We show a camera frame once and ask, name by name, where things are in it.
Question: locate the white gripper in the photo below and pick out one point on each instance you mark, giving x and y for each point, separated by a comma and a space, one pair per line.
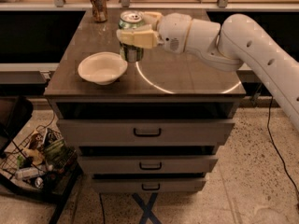
173, 32

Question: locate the green soda can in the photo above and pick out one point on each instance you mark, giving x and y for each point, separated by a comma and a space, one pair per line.
131, 19

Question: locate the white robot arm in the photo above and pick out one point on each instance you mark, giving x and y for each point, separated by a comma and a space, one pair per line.
227, 46

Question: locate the brown soda can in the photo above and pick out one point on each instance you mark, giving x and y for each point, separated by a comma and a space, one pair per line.
99, 10

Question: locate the white paper bowl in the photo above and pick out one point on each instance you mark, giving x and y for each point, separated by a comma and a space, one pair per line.
102, 68

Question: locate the grey drawer cabinet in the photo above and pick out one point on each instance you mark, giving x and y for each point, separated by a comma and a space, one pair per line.
163, 86

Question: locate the top grey drawer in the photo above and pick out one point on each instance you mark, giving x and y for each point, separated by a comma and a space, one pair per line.
145, 133

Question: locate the grey drawer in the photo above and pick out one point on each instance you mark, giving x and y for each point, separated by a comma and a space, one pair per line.
145, 133
148, 185
117, 165

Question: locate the middle grey drawer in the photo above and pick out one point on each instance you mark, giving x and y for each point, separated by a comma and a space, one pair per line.
117, 165

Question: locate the green snack bag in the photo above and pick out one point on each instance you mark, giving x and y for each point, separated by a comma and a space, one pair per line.
55, 150

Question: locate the bottom grey drawer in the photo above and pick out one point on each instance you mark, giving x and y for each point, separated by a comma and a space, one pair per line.
148, 185

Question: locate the clear plastic bottle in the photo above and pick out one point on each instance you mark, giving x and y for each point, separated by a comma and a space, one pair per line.
28, 173

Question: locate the black wire basket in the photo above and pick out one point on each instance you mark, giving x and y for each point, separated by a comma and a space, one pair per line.
30, 153

